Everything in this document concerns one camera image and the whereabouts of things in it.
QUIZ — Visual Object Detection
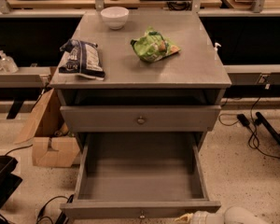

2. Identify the clear sanitizer bottle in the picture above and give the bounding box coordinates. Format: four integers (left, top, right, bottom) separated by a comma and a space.
0, 50, 19, 73

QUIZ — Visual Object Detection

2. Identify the white ceramic bowl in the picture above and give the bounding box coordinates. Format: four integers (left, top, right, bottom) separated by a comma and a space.
101, 7, 129, 30

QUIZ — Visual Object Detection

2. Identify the black power adapter cable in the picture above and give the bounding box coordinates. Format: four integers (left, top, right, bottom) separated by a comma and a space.
217, 95, 280, 161

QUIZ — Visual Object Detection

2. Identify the green chip bag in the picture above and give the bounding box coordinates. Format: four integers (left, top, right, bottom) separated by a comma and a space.
130, 27, 181, 63

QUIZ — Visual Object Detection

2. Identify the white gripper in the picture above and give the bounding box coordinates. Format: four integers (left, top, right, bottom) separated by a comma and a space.
175, 211, 224, 224

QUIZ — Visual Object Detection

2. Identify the grey drawer cabinet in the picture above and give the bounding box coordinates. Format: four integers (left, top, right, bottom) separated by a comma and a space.
51, 9, 231, 145

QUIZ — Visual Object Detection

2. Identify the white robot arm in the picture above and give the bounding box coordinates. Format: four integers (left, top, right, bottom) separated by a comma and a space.
175, 206, 269, 224

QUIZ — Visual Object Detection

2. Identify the black floor cable left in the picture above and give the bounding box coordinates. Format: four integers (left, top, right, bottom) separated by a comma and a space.
35, 193, 75, 224

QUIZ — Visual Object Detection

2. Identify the grey top drawer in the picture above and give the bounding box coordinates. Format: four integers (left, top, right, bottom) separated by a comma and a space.
61, 105, 220, 133

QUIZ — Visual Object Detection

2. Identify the black stand leg right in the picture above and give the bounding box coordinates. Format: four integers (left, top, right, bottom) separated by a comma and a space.
256, 112, 280, 146

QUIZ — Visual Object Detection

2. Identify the white pump bottle top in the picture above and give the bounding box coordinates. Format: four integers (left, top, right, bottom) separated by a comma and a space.
214, 42, 221, 51

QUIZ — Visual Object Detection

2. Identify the grey drawer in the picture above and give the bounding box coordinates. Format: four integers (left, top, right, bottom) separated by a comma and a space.
61, 105, 220, 133
61, 133, 220, 219

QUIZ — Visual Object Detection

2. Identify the dark blue snack bag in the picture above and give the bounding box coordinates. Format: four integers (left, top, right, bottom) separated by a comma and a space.
59, 39, 105, 80

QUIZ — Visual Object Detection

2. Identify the brown cardboard box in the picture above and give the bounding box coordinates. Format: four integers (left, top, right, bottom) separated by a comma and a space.
15, 90, 80, 168

